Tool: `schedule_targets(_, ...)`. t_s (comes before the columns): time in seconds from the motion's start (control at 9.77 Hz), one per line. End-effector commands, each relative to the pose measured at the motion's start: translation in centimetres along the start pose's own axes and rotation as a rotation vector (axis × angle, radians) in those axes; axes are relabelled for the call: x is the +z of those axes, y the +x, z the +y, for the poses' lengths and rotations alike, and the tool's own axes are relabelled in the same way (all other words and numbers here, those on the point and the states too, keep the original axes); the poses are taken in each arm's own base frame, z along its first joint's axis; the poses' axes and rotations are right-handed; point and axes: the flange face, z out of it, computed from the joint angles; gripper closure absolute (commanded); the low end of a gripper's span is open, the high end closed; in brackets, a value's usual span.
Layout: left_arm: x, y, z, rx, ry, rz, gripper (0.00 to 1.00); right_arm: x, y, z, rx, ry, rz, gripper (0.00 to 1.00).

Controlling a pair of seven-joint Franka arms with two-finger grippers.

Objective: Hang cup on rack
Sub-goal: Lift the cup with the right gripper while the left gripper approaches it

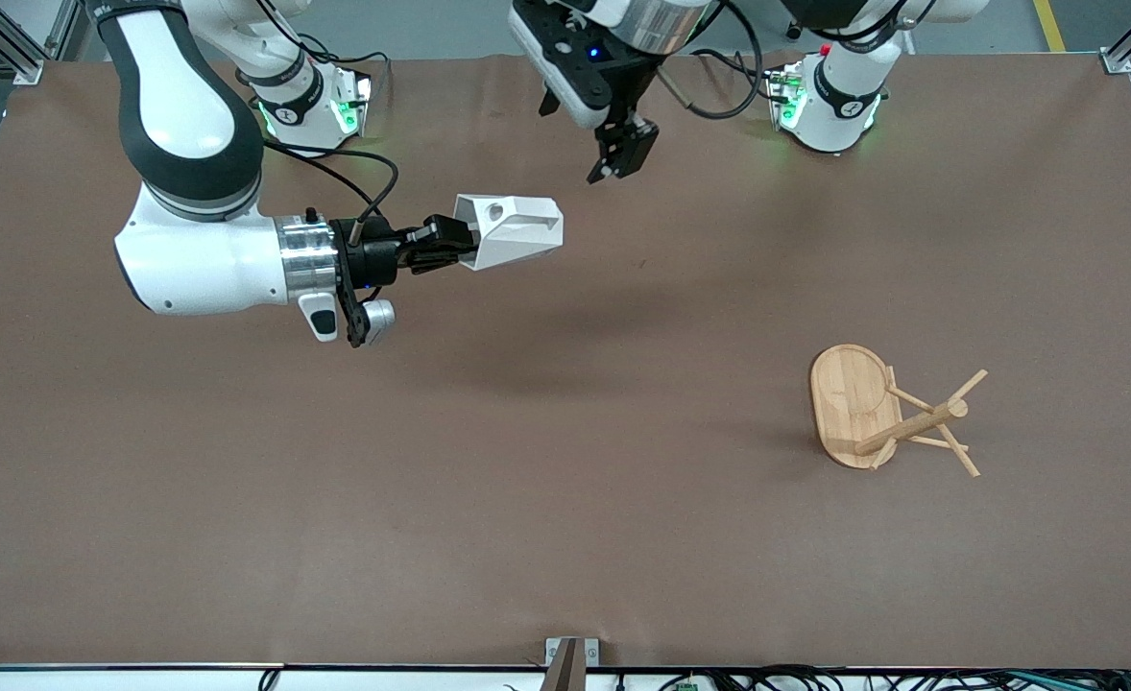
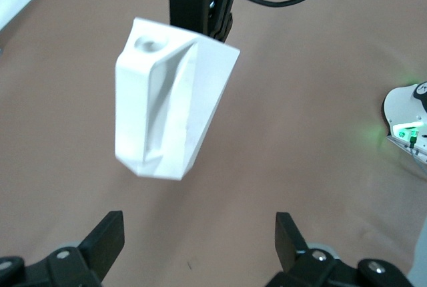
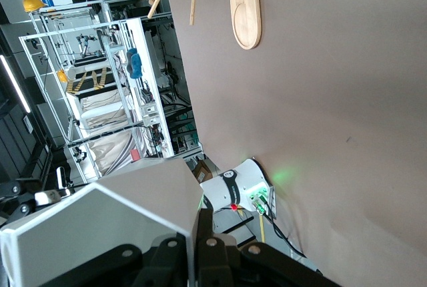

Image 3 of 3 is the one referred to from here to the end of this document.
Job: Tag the white shelving frame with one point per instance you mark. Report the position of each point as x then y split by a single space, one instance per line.
140 33

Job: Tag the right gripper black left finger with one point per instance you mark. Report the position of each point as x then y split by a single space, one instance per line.
166 267

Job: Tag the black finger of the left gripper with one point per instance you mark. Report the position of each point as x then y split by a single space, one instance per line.
20 212
20 189

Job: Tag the grey background robot arm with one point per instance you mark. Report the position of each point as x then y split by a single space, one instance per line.
83 45

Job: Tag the white ceiling light strip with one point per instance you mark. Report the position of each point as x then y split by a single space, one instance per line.
15 83

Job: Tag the brown table cover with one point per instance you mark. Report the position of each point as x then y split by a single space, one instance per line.
333 100

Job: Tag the wooden cup rack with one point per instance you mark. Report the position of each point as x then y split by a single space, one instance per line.
247 16

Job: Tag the blue padded item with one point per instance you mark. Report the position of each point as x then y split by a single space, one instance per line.
135 63

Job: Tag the yellow hard hat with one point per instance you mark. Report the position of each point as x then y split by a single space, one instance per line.
33 2
62 76

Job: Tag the white black camera device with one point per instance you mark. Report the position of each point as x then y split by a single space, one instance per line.
61 177

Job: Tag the small red box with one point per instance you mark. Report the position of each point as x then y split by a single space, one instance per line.
135 155

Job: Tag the white hexagonal cup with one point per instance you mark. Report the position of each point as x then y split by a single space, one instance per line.
100 220

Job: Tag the cardboard box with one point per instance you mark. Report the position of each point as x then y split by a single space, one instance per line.
203 171

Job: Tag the black cabinet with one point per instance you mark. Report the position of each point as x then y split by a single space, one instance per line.
20 153

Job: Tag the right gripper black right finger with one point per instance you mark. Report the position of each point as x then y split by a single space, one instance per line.
240 267

